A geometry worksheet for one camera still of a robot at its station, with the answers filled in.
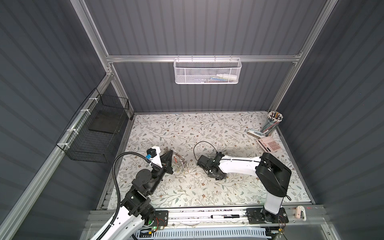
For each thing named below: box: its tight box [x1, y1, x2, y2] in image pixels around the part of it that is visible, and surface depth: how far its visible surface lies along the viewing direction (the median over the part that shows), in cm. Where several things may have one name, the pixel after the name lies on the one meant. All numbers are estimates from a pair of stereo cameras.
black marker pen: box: [211, 214, 240, 219], surface depth 75 cm
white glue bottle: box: [216, 73, 238, 82], surface depth 93 cm
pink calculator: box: [256, 136, 282, 153], surface depth 101 cm
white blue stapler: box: [246, 129, 263, 139], surface depth 107 cm
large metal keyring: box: [171, 149, 189, 173], surface depth 73 cm
